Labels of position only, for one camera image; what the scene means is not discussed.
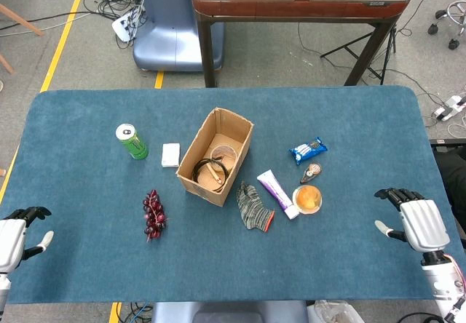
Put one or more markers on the chrome wheeled stool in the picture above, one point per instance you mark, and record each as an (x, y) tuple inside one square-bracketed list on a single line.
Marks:
[(433, 29)]

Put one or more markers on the black equipment case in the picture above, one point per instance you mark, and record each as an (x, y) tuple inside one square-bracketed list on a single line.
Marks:
[(451, 170)]

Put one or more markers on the black tripod stand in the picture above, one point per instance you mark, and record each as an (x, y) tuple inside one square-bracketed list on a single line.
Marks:
[(394, 43)]

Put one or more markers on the dark red grape bunch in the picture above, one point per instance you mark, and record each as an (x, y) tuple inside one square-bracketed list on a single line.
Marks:
[(154, 214)]

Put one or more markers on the clear plastic bag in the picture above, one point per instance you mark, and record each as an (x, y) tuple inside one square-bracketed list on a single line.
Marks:
[(335, 314)]

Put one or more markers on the grey robot torso base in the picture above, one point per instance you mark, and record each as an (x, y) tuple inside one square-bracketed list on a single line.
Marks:
[(225, 314)]

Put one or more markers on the open cardboard box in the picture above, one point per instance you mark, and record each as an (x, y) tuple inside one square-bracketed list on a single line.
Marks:
[(204, 192)]

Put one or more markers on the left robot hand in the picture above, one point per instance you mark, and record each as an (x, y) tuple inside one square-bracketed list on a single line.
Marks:
[(12, 239)]

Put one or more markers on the white power strip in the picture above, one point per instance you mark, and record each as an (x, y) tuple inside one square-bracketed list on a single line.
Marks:
[(446, 110), (122, 28)]

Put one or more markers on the wooden easel frame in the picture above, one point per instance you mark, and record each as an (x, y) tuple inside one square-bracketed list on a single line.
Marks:
[(22, 21)]

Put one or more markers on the purple white tube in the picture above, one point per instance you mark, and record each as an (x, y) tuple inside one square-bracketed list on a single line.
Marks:
[(276, 192)]

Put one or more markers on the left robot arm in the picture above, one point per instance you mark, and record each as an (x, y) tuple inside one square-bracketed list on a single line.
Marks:
[(3, 290)]

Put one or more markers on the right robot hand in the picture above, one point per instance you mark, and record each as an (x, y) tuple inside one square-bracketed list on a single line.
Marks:
[(424, 225)]

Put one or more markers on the brown mahjong table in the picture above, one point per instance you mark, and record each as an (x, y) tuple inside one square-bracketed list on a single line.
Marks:
[(291, 8)]

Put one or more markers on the orange jelly cup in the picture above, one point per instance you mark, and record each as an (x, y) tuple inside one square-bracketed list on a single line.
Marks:
[(307, 199)]

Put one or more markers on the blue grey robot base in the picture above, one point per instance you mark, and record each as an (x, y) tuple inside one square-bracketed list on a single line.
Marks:
[(171, 28)]

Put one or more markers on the grey striped knit glove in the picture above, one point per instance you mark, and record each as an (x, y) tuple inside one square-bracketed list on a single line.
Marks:
[(251, 210)]

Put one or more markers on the blue snack packet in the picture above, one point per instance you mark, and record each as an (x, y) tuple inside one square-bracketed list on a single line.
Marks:
[(307, 150)]

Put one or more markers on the green drink can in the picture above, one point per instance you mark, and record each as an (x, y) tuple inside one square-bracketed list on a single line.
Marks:
[(136, 146)]

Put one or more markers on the blue felt table cover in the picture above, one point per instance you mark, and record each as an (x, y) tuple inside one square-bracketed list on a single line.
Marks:
[(291, 265)]

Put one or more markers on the black hair band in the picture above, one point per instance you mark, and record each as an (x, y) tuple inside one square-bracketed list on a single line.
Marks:
[(196, 170)]

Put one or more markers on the small white box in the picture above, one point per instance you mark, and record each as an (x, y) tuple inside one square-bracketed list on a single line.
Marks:
[(170, 155)]

